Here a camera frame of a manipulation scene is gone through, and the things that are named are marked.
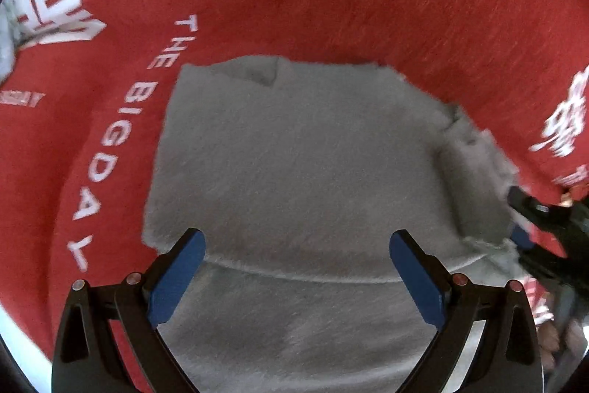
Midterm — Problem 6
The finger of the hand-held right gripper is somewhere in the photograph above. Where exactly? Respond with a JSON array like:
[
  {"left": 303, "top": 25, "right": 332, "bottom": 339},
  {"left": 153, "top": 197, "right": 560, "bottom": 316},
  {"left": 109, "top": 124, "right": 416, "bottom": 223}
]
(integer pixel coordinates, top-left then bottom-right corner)
[
  {"left": 507, "top": 186, "right": 564, "bottom": 234},
  {"left": 511, "top": 225, "right": 571, "bottom": 281}
]

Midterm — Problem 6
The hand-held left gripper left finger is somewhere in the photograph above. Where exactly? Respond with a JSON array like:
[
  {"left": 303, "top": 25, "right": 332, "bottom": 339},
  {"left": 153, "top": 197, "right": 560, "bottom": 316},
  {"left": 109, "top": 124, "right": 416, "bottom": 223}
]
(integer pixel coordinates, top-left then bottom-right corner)
[{"left": 52, "top": 228, "right": 206, "bottom": 393}]

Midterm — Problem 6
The grey fleece garment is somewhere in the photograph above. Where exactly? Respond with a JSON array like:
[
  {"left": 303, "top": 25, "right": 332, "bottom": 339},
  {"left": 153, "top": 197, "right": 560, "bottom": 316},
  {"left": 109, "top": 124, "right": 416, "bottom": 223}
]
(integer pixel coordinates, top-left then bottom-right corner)
[{"left": 140, "top": 56, "right": 537, "bottom": 393}]

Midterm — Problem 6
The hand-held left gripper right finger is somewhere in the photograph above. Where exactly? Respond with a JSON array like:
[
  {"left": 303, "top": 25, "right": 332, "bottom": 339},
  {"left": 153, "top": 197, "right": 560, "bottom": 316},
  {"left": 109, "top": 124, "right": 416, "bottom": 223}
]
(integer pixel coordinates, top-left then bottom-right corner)
[{"left": 389, "top": 229, "right": 544, "bottom": 393}]

